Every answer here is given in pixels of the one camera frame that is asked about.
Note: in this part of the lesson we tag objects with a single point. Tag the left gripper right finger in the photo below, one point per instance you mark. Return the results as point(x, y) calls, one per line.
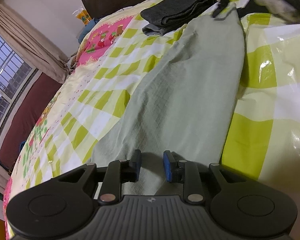
point(186, 173)

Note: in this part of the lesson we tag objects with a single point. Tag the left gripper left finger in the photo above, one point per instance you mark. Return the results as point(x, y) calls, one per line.
point(115, 175)

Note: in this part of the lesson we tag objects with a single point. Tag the light green pants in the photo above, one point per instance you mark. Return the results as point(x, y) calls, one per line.
point(184, 104)

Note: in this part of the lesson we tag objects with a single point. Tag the folded dark grey garment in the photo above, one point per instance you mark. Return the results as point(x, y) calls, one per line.
point(169, 15)

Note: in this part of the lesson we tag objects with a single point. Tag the checkered yellow-green bed sheet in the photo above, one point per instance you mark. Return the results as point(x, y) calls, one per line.
point(264, 136)

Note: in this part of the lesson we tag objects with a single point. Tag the blue cloth near headboard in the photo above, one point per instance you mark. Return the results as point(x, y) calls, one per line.
point(87, 29)

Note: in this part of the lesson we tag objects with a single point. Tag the right beige curtain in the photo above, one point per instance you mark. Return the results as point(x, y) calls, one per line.
point(33, 46)

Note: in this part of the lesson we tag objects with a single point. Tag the barred window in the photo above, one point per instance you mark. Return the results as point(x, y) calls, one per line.
point(15, 75)

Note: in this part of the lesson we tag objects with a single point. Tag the orange snack bag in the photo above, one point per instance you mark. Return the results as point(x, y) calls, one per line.
point(82, 15)

